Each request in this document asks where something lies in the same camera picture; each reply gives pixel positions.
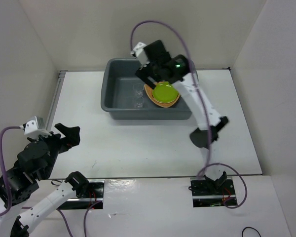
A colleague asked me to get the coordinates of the purple cable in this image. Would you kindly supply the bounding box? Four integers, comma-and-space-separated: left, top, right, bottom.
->
0, 125, 104, 237
130, 20, 249, 209

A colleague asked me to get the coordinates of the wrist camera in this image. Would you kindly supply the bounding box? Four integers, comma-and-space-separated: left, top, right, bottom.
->
23, 116, 51, 139
131, 42, 149, 66

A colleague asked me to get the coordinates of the grey plastic bin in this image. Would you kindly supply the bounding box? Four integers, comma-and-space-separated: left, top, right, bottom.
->
101, 58, 192, 120

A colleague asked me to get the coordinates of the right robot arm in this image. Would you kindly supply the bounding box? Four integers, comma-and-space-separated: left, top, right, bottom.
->
131, 40, 229, 194

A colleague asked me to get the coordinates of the black cable loop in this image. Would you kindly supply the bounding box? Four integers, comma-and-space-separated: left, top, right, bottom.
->
241, 226, 262, 237

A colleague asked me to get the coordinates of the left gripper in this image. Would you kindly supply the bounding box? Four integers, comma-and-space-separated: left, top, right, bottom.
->
29, 122, 81, 178

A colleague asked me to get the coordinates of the clear plastic cup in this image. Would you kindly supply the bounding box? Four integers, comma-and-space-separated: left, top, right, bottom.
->
133, 83, 144, 98
133, 97, 145, 109

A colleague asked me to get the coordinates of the orange woven triangular basket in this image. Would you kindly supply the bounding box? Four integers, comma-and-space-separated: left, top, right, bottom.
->
144, 84, 180, 108

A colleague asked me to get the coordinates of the green plastic plate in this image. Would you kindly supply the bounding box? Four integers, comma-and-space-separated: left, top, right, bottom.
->
152, 81, 179, 103

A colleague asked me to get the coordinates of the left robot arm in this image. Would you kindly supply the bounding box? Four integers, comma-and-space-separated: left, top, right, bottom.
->
0, 120, 89, 237

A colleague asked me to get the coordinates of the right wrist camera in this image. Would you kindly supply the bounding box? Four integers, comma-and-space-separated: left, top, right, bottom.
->
131, 42, 149, 66

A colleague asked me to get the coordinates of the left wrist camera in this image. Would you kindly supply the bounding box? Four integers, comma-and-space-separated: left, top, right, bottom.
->
23, 116, 51, 139

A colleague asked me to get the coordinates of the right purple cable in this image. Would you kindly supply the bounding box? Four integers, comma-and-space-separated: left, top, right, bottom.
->
130, 20, 249, 209

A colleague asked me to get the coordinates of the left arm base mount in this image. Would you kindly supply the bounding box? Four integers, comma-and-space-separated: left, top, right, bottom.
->
59, 179, 105, 210

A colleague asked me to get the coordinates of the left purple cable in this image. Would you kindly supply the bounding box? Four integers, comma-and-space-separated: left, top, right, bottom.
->
0, 125, 104, 237

